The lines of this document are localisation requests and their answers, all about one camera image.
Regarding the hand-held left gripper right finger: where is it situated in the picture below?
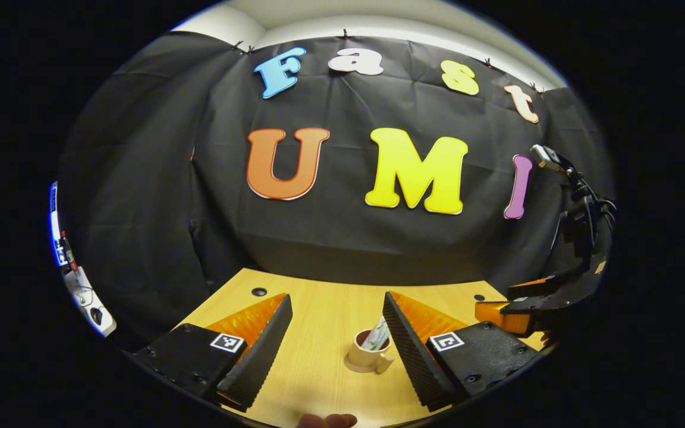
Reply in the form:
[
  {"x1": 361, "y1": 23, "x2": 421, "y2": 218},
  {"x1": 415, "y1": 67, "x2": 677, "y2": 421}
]
[{"x1": 382, "y1": 290, "x2": 542, "y2": 413}]

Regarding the computer monitor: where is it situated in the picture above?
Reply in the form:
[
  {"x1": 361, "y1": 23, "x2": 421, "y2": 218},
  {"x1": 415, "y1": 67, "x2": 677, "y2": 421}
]
[{"x1": 49, "y1": 181, "x2": 68, "y2": 267}]

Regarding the beige cup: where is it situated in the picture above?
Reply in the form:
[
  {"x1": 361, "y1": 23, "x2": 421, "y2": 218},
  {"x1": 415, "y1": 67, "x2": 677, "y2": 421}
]
[{"x1": 345, "y1": 329, "x2": 395, "y2": 375}]

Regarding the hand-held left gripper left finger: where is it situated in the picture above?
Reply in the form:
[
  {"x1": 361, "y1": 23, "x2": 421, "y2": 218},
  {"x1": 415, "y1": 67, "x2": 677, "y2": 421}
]
[{"x1": 134, "y1": 292, "x2": 294, "y2": 412}]

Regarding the white side table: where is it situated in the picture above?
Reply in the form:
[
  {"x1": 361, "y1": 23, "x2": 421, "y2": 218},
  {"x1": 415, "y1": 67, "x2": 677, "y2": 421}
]
[{"x1": 62, "y1": 265, "x2": 118, "y2": 338}]

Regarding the black backdrop cloth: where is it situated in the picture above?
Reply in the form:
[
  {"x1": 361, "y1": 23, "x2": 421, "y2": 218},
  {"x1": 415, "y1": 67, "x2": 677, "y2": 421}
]
[{"x1": 57, "y1": 30, "x2": 615, "y2": 351}]

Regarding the white toothpaste tube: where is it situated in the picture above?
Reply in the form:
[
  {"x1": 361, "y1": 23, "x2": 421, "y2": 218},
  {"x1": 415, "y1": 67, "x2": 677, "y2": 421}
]
[{"x1": 362, "y1": 316, "x2": 391, "y2": 351}]

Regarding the wooden desktop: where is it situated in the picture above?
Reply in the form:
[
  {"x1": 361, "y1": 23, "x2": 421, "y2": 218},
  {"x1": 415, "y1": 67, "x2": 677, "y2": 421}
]
[{"x1": 173, "y1": 267, "x2": 548, "y2": 428}]

